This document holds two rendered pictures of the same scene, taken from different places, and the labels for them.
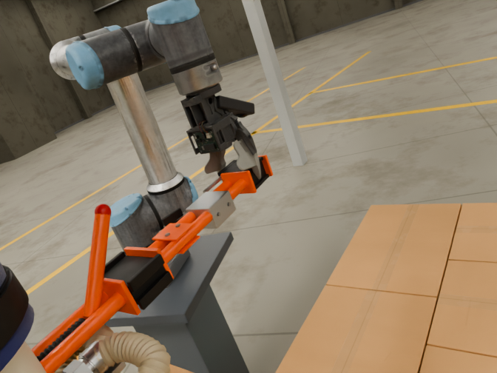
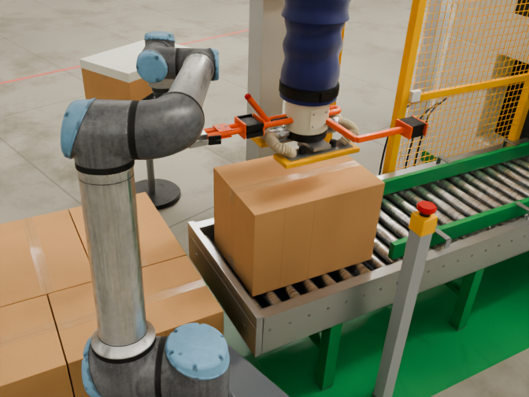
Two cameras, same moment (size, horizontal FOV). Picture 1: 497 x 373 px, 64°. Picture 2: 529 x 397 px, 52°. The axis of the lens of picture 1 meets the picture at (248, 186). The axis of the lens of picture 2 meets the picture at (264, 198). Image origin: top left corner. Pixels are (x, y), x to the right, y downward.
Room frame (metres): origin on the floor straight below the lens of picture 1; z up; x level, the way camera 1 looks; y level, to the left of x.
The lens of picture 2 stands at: (2.24, 0.92, 2.05)
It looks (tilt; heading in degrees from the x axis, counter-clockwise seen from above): 32 degrees down; 200
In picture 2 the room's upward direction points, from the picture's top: 3 degrees clockwise
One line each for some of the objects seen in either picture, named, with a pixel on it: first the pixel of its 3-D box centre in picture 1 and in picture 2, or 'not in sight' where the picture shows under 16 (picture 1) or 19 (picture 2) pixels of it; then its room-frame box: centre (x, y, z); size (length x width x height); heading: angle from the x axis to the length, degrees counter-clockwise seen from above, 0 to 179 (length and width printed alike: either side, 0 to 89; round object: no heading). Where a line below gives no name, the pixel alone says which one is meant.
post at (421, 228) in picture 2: not in sight; (401, 316); (0.51, 0.89, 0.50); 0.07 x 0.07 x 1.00; 50
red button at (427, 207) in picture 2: not in sight; (426, 209); (0.51, 0.89, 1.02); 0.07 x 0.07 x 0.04
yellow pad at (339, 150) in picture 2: not in sight; (317, 149); (0.42, 0.45, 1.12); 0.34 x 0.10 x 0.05; 141
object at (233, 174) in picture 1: (247, 174); not in sight; (0.82, -0.01, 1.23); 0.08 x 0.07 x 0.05; 141
